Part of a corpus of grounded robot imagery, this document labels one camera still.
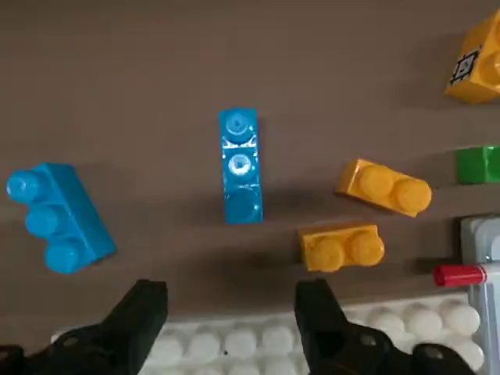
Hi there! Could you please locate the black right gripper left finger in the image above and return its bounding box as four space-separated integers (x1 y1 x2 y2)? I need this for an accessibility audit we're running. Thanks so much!
0 277 170 375

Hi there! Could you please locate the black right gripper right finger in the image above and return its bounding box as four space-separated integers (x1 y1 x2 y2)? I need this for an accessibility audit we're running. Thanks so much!
293 277 476 375

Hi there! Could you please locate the white studded baseplate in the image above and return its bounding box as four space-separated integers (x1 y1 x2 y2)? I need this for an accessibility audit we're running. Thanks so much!
50 295 484 375

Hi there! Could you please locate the white pen with red cap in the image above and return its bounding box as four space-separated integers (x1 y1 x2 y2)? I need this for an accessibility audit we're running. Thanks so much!
432 264 500 289

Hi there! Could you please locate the yellow two-stud block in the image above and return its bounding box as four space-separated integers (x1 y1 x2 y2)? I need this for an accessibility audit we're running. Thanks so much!
297 222 386 273
334 157 434 218

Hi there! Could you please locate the blue three-stud block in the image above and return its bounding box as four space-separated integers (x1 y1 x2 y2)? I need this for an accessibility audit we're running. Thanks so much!
4 162 118 277
217 105 265 226

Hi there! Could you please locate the green toy block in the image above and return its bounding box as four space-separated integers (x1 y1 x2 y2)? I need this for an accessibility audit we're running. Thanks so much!
455 145 500 185

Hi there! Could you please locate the yellow block with printed tag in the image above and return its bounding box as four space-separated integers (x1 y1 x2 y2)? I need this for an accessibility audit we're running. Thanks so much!
444 7 500 105

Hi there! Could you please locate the white whiteboard with grey frame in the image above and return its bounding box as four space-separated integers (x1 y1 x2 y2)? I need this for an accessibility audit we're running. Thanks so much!
452 215 500 375

